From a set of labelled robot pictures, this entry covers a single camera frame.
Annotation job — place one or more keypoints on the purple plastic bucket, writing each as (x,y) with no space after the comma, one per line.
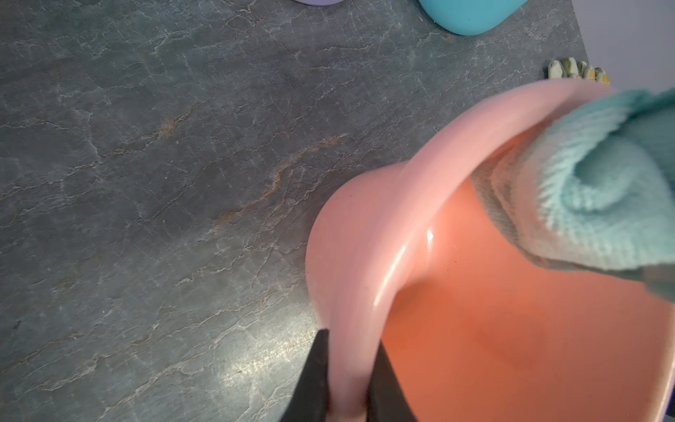
(319,2)

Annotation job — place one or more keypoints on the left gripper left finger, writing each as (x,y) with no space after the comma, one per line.
(309,402)

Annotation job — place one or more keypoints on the yellow white work gloves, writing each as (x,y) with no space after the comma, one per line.
(569,67)

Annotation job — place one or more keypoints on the pink plastic bucket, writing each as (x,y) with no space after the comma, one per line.
(405,257)

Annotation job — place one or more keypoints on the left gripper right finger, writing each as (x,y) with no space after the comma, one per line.
(386,401)

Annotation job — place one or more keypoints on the light green microfiber cloth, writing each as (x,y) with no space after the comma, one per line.
(593,192)

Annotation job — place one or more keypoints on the teal plastic bucket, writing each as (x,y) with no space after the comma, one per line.
(470,17)

